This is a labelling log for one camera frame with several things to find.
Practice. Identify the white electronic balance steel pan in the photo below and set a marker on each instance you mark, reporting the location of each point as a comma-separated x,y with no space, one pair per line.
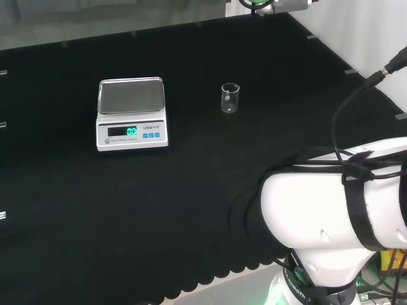
132,127

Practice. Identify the small clear glass beaker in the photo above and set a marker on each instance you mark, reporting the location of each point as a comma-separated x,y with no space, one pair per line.
229,99

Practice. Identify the pale board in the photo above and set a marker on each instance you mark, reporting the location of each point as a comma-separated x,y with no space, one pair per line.
349,28

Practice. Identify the yellow stop button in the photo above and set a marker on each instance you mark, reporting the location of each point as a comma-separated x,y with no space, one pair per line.
389,262

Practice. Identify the black bench cloth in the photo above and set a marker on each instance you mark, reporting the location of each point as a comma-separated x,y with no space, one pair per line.
127,206

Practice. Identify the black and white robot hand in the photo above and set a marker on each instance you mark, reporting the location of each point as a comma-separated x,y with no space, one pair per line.
265,10

